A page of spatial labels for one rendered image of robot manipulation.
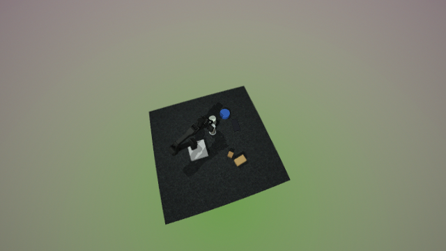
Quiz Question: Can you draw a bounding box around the blue short cylinder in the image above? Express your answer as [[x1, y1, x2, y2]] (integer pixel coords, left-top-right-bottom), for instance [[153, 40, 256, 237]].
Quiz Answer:
[[220, 109, 230, 119]]

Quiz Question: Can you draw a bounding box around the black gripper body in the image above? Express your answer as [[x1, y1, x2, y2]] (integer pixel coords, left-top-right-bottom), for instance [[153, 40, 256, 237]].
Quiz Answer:
[[202, 124, 214, 132]]

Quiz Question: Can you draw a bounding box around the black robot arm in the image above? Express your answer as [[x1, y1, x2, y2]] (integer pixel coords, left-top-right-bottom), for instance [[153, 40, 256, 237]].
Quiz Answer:
[[169, 116, 210, 156]]

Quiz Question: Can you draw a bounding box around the grey cylinder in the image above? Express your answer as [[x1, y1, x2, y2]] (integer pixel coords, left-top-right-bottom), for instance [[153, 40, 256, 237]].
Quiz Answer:
[[209, 116, 216, 124]]

